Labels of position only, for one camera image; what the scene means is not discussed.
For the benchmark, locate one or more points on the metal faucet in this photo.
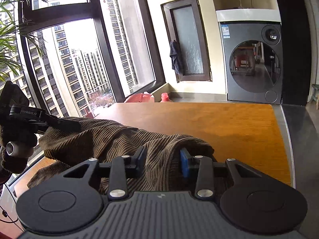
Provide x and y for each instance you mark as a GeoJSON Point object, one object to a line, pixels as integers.
{"type": "Point", "coordinates": [240, 0]}

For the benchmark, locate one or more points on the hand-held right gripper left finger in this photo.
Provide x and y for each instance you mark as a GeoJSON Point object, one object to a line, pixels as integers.
{"type": "Point", "coordinates": [139, 161]}

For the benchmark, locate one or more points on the grey front-load washing machine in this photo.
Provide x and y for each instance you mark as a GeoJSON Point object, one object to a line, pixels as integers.
{"type": "Point", "coordinates": [249, 37]}

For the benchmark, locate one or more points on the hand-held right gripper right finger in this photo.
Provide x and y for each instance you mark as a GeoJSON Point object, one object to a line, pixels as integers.
{"type": "Point", "coordinates": [185, 164]}

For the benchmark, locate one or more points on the pink detergent bottle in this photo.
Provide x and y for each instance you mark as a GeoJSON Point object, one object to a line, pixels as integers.
{"type": "Point", "coordinates": [165, 97]}

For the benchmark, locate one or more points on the frosted glass brown-framed window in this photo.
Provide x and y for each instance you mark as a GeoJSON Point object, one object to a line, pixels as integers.
{"type": "Point", "coordinates": [188, 39]}

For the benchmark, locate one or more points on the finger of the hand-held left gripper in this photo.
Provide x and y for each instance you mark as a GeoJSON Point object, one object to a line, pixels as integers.
{"type": "Point", "coordinates": [64, 125]}

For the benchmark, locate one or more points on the white countertop over washer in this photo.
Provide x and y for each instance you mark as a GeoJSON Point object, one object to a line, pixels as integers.
{"type": "Point", "coordinates": [246, 15]}

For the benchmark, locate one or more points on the dark blue hanging towel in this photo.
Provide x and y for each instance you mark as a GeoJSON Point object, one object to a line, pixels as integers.
{"type": "Point", "coordinates": [176, 57]}

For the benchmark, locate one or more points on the small wooden stool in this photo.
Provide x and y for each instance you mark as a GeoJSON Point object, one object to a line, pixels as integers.
{"type": "Point", "coordinates": [315, 92]}

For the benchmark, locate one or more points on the red floral plastic bag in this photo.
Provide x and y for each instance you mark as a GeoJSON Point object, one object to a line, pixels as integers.
{"type": "Point", "coordinates": [138, 98]}

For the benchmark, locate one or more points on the green palm plant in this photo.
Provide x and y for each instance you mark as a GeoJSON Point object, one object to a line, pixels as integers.
{"type": "Point", "coordinates": [10, 54]}

